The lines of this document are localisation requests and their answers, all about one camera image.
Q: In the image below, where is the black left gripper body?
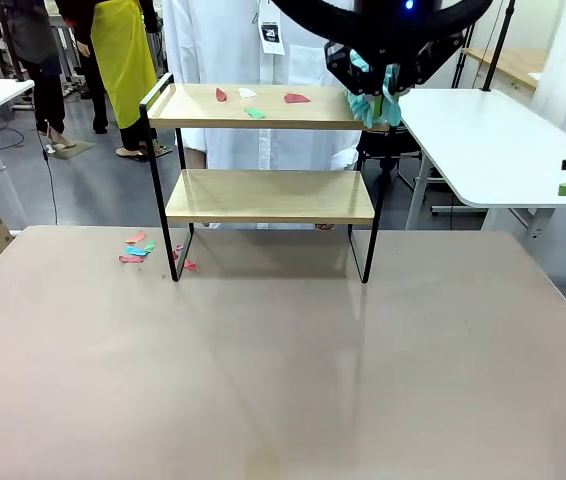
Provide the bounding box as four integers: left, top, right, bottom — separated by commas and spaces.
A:
352, 0, 444, 32

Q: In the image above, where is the teal microfibre duster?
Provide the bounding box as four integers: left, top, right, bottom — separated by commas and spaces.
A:
345, 47, 404, 129

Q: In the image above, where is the two-tier wooden metal shelf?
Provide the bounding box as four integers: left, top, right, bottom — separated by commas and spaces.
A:
138, 72, 400, 285

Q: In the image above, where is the thin black tripod stand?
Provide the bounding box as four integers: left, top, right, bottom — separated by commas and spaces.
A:
451, 22, 479, 90

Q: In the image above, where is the thick black tripod stand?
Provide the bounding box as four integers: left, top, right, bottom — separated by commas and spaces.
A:
481, 0, 518, 92

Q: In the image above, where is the background wooden table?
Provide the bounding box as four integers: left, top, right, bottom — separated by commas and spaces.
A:
461, 47, 550, 91

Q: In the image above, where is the black office chair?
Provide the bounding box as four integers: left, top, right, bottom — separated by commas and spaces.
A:
357, 124, 424, 191

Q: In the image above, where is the large white rounded table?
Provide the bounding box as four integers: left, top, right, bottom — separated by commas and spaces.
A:
397, 87, 566, 245

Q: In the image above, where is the person in white lab coat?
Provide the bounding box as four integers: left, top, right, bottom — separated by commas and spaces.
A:
162, 0, 385, 231

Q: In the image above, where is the person in yellow apron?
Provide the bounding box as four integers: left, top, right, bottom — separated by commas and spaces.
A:
55, 0, 174, 162

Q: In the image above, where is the green floor mat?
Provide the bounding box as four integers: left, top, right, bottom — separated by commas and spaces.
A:
45, 139, 97, 161

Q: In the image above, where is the person in dark clothes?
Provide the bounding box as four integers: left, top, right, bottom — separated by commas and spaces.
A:
0, 0, 82, 151

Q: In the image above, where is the white side table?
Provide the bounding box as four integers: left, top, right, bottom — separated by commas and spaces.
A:
0, 77, 37, 174

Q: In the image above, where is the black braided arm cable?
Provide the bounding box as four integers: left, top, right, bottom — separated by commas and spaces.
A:
268, 0, 494, 51

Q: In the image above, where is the black floor cable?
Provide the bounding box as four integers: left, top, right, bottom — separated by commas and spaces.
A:
37, 130, 60, 226

